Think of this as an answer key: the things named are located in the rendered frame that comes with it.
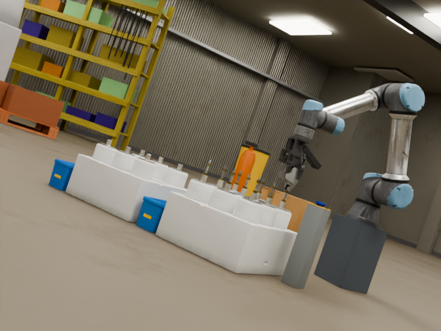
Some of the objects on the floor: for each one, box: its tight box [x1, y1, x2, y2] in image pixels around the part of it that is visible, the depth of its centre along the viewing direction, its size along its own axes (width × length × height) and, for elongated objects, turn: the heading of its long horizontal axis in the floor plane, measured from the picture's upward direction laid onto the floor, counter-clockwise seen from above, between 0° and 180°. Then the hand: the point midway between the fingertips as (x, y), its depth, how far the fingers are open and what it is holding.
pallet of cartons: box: [0, 80, 65, 140], centre depth 613 cm, size 115×76×40 cm, turn 33°
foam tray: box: [66, 154, 187, 223], centre depth 257 cm, size 39×39×18 cm
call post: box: [281, 203, 331, 289], centre depth 216 cm, size 7×7×31 cm
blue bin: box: [137, 196, 167, 233], centre depth 238 cm, size 30×11×12 cm, turn 57°
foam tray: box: [156, 191, 297, 276], centre depth 226 cm, size 39×39×18 cm
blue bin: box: [49, 159, 75, 191], centre depth 267 cm, size 30×11×12 cm, turn 58°
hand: (289, 187), depth 229 cm, fingers open, 3 cm apart
